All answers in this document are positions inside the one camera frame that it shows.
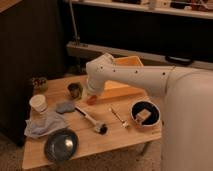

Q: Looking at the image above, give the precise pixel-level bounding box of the red orange apple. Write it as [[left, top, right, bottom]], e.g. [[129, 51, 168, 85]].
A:
[[86, 95, 97, 105]]

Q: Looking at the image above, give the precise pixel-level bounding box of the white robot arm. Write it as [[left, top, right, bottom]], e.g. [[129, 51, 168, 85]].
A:
[[86, 53, 213, 171]]

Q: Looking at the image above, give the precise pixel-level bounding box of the yellow plastic bin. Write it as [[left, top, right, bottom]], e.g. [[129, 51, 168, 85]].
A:
[[99, 56, 144, 100]]

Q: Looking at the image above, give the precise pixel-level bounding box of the metal spoon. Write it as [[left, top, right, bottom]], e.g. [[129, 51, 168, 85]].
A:
[[109, 107, 129, 128]]

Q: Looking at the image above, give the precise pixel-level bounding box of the metal lamp pole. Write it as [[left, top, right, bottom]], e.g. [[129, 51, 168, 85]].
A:
[[69, 0, 80, 45]]

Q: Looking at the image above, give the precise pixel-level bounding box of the small patterned cup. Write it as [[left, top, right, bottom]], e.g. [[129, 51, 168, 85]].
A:
[[32, 77, 47, 91]]

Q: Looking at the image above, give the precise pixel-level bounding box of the beige block in bowl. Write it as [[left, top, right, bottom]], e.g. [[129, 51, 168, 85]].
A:
[[136, 109, 151, 123]]

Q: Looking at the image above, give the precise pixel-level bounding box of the white paper cup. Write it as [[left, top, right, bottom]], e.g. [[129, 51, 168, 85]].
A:
[[29, 94, 47, 112]]

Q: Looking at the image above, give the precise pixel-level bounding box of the grey cloth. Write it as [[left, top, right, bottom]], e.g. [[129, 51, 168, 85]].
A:
[[24, 111, 68, 139]]

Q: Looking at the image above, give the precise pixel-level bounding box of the dark round plate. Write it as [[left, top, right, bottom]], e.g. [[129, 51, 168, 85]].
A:
[[44, 129, 78, 163]]

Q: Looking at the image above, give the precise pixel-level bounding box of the black white bowl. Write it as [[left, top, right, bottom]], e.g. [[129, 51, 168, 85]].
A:
[[131, 101, 160, 127]]

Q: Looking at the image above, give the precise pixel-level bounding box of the white shelf board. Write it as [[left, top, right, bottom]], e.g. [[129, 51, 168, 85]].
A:
[[72, 0, 213, 20]]

